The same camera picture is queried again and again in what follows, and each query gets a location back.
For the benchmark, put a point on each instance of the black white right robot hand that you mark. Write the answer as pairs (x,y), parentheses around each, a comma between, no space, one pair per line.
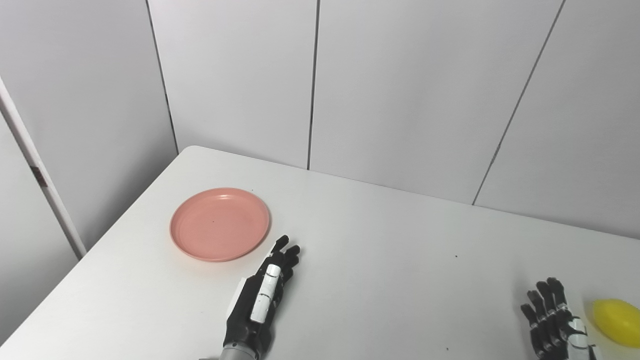
(552,325)

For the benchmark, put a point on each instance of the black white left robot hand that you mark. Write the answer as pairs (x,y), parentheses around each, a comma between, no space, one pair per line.
(257,300)

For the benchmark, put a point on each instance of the yellow lemon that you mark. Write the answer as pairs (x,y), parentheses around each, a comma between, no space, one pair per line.
(619,322)

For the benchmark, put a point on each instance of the pink round plate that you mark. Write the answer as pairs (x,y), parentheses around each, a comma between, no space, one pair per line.
(220,224)

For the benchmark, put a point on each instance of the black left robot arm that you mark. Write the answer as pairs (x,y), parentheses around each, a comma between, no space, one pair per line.
(239,353)

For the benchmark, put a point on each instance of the white frame post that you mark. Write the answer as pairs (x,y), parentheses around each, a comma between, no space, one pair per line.
(47,190)

